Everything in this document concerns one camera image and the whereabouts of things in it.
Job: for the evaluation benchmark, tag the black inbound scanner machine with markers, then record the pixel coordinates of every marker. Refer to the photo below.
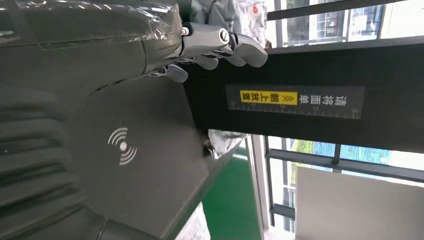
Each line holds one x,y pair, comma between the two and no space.
149,182

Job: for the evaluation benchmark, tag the white mailer parcel black print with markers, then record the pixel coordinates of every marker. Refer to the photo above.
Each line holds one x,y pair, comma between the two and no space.
222,142

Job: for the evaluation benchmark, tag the dark green table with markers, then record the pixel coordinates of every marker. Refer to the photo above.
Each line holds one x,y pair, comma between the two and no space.
212,180

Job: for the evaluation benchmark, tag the green conveyor belt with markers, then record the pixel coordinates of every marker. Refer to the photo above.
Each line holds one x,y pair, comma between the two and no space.
232,205

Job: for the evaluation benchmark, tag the white mailer black red print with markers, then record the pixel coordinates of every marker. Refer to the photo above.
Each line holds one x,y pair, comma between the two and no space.
248,20

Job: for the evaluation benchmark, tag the black yellow ruler label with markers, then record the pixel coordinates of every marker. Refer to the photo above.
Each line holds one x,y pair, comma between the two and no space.
324,99

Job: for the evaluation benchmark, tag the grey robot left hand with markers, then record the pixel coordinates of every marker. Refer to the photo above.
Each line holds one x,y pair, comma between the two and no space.
82,49

